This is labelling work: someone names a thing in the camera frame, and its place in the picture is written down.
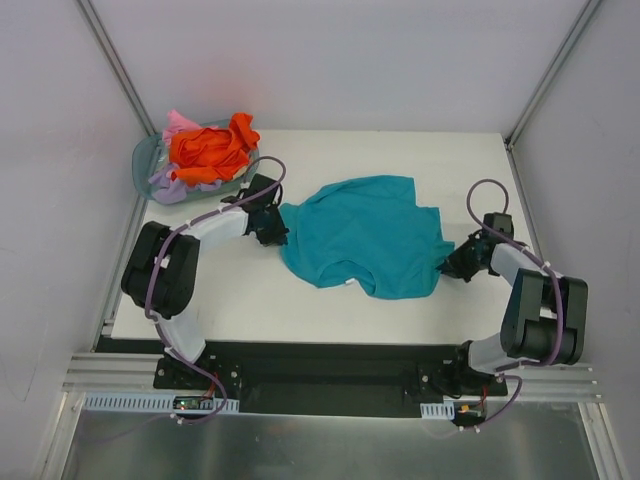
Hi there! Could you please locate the teal t shirt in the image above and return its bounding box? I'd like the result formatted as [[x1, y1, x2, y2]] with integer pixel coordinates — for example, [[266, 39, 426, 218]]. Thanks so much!
[[280, 175, 454, 300]]

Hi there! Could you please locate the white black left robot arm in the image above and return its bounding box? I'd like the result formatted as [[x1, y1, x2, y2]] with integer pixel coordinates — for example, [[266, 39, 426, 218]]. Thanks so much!
[[121, 204, 288, 389]]

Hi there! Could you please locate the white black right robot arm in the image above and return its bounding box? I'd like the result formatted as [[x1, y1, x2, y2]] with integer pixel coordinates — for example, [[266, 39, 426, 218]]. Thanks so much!
[[437, 232, 588, 395]]

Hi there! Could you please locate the orange t shirt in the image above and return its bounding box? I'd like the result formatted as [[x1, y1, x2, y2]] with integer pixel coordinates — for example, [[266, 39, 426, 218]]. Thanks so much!
[[169, 112, 260, 186]]

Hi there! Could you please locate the lavender t shirt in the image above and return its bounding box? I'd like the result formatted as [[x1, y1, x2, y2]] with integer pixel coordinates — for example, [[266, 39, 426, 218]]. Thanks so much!
[[148, 165, 223, 205]]

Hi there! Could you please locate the pink t shirt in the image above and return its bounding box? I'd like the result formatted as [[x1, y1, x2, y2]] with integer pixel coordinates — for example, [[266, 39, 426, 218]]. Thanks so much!
[[162, 109, 202, 146]]

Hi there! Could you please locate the teal plastic laundry basket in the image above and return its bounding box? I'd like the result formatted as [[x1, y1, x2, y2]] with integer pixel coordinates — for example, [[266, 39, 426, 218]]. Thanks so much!
[[132, 109, 260, 205]]

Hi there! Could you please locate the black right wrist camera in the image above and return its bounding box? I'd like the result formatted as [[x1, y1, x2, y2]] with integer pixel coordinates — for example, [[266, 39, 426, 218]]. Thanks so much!
[[483, 212, 514, 242]]

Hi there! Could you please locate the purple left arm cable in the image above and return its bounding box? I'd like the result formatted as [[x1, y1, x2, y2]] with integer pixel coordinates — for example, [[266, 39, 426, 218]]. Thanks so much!
[[143, 156, 287, 426]]

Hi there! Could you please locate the white slotted right cable duct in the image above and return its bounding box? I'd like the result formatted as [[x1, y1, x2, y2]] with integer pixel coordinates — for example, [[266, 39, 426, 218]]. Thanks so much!
[[420, 401, 455, 421]]

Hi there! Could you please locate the white slotted cable duct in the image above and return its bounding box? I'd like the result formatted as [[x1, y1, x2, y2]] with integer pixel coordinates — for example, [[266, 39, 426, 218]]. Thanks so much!
[[84, 393, 240, 415], [420, 401, 455, 421]]

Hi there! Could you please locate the white slotted left cable duct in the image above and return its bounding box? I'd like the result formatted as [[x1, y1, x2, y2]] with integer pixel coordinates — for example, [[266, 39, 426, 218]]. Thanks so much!
[[84, 393, 240, 415]]

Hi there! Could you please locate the aluminium front rail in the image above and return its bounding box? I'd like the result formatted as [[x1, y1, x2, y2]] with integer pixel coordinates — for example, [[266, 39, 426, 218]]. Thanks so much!
[[62, 349, 166, 392]]

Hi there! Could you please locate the aluminium right frame post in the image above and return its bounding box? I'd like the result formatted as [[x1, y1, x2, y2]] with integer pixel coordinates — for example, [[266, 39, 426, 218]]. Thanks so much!
[[504, 0, 605, 152]]

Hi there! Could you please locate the aluminium frame post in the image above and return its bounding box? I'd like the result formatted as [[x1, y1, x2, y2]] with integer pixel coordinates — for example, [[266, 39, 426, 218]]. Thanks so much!
[[504, 0, 605, 152], [74, 0, 157, 135]]

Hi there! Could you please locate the aluminium left frame post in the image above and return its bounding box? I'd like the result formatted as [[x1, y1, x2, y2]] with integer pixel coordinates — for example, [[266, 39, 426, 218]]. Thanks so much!
[[74, 0, 157, 135]]

